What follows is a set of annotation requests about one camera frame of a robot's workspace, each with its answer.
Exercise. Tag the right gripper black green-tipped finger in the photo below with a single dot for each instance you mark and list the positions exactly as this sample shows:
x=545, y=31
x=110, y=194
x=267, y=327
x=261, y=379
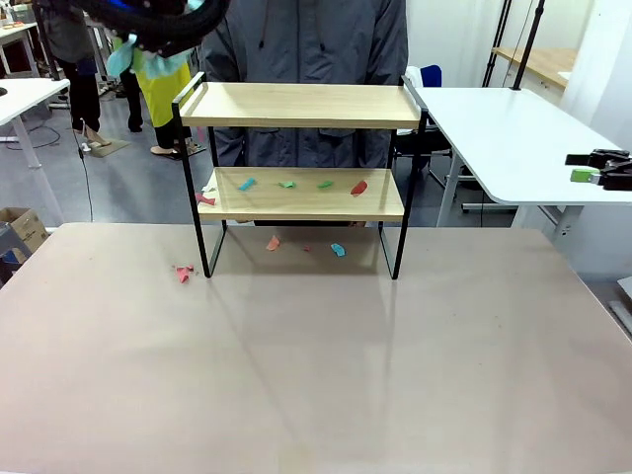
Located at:
x=612, y=158
x=585, y=175

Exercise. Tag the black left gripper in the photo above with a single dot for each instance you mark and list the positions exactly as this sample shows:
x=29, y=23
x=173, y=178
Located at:
x=165, y=49

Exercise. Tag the teal chenille duster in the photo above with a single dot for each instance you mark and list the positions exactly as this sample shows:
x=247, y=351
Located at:
x=121, y=56

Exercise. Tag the two-tier wooden black-framed shelf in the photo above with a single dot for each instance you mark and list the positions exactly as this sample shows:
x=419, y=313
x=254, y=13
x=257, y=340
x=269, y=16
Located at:
x=296, y=111

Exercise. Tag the person in yellow apron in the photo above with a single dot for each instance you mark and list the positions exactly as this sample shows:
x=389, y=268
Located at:
x=163, y=99

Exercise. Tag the person in dark clothes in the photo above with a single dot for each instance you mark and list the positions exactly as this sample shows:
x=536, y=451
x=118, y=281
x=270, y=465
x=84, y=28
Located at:
x=69, y=34

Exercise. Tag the large white table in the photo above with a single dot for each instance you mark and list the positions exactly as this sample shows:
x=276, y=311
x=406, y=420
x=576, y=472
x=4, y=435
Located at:
x=494, y=128

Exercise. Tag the brown floor mat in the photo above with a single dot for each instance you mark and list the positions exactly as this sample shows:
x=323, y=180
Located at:
x=111, y=147

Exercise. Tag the light wooden desk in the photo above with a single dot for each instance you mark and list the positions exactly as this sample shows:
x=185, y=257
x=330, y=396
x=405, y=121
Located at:
x=548, y=61

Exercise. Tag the black stand pole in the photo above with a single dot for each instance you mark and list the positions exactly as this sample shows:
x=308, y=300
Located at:
x=530, y=44

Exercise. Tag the person in grey jacket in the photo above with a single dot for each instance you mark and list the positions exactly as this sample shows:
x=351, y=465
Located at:
x=306, y=39

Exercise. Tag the black tripod stand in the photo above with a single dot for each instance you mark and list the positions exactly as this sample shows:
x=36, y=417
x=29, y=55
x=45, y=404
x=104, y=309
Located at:
x=490, y=69

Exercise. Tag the small white table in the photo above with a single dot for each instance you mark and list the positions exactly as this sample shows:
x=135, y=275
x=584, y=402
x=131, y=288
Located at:
x=29, y=94

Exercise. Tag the white paper scrap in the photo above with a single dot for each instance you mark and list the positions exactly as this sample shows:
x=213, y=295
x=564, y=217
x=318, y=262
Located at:
x=210, y=188

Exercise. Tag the white background desk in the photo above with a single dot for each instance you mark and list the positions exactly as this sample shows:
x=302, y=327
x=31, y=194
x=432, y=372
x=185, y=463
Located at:
x=15, y=32

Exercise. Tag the blue paper scrap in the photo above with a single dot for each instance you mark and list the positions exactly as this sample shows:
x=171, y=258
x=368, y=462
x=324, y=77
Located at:
x=246, y=184

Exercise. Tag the green paper scrap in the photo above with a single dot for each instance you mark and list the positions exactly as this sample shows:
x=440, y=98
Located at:
x=287, y=184
x=324, y=184

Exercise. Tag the white cloth on chair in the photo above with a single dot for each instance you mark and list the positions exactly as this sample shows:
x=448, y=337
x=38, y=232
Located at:
x=412, y=76

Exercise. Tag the orange paper scrap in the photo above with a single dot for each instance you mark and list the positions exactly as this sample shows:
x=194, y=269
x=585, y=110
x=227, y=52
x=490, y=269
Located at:
x=272, y=244

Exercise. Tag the cardboard box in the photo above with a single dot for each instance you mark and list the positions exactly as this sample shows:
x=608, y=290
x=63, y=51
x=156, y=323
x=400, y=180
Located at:
x=29, y=227

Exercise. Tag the large red paper scrap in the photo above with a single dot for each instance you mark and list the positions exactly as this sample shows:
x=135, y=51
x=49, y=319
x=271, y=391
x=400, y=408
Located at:
x=359, y=187

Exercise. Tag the teal paper scrap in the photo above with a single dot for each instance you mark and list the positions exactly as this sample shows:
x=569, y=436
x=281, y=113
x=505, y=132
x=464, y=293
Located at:
x=339, y=250

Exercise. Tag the grey aluminium rail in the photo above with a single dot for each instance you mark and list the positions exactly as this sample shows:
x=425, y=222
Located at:
x=624, y=321

